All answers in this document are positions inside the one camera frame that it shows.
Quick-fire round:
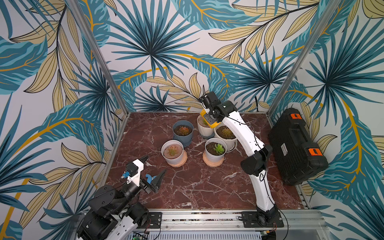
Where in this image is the yellow plastic watering can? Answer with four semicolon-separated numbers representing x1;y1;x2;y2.
200;110;220;129

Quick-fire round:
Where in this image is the large white pot yellow succulent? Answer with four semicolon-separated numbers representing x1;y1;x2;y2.
214;123;238;152

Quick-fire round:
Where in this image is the white pot pink succulent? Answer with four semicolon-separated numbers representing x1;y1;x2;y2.
161;140;188;168

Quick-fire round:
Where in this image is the small white pot green succulent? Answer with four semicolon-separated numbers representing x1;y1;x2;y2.
203;138;227;168

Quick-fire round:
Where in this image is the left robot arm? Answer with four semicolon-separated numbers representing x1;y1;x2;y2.
76;156;166;240

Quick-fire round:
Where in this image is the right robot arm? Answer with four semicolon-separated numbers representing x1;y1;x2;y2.
202;99;279;227

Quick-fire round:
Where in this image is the white ribbed pot green succulent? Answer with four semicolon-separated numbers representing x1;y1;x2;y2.
197;115;215;139

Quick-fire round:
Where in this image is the blue pot red succulent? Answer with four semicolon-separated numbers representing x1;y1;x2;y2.
173;120;194;148

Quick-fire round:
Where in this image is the blue spray nozzle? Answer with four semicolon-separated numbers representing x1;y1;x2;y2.
146;174;157;184

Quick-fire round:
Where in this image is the black tool case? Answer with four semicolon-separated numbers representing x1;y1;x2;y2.
269;108;329;186

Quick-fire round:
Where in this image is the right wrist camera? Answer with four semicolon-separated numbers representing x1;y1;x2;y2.
199;92;222;113

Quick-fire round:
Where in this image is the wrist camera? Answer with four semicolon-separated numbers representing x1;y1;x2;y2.
199;92;222;113
121;159;144;187

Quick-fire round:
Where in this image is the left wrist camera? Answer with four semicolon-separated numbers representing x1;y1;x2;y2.
121;159;144;187

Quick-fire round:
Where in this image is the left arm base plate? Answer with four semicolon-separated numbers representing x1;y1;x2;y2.
140;212;163;229

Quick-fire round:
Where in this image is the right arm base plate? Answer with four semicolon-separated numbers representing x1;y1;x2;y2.
238;212;285;229

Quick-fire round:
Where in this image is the right aluminium frame post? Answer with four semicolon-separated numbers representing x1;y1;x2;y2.
267;1;341;119

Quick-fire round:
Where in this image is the aluminium frame post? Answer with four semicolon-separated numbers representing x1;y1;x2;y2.
67;0;130;117
267;1;341;119

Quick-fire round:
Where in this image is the aluminium front rail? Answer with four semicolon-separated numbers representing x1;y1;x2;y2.
127;209;332;240

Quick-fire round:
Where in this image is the left aluminium frame post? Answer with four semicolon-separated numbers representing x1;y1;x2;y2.
67;0;130;117

